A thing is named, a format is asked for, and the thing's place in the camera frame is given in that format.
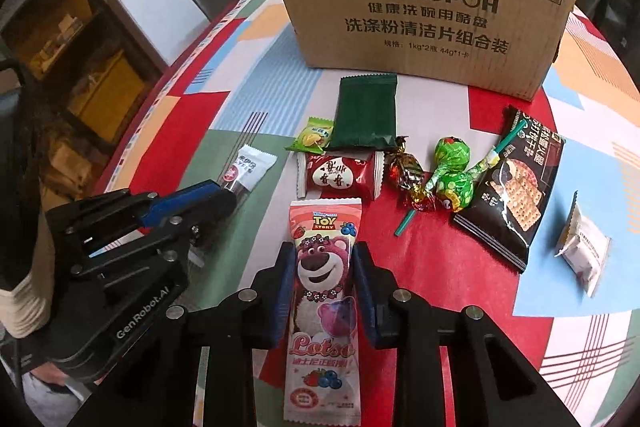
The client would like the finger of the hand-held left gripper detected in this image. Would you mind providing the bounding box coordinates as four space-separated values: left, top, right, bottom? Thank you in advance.
70 189 238 280
46 179 223 258

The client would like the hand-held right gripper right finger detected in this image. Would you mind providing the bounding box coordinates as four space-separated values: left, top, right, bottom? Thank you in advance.
352 241 571 427

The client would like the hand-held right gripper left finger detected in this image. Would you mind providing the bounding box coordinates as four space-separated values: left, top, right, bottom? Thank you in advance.
67 241 297 427

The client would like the pink bear snack packet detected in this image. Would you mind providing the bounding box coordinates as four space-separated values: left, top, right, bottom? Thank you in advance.
282 199 362 427

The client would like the small white candy packet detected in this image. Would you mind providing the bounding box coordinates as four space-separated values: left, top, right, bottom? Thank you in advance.
220 146 278 195

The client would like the black cracker packet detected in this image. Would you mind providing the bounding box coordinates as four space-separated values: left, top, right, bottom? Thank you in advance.
452 104 567 275

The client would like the dark green snack packet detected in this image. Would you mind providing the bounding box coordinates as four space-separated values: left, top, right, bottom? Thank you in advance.
322 74 399 152

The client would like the brown cardboard box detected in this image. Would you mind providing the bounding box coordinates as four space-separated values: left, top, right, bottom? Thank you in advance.
260 0 580 102

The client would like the person's left forearm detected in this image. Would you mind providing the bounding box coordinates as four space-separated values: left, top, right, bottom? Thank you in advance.
0 207 53 338

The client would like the red candy packet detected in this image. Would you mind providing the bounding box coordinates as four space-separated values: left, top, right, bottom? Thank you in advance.
296 150 383 202

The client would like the yellow green candy packet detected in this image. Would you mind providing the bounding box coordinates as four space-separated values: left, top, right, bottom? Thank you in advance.
285 116 335 154

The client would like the yellow bag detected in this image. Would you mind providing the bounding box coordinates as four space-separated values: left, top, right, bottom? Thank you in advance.
67 52 146 142

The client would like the gold brown wrapped candy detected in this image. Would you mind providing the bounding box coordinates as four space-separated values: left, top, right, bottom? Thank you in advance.
382 136 436 212

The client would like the green lollipop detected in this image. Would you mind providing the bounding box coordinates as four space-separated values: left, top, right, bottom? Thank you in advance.
432 119 528 214
394 136 470 238

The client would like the brown wooden shelf unit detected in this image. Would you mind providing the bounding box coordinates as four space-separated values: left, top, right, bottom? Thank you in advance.
0 0 168 208

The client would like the white counter cabinet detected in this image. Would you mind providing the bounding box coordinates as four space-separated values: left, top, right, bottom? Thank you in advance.
117 0 266 68

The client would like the white snack packet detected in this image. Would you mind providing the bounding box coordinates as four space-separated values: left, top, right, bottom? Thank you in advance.
554 191 612 298

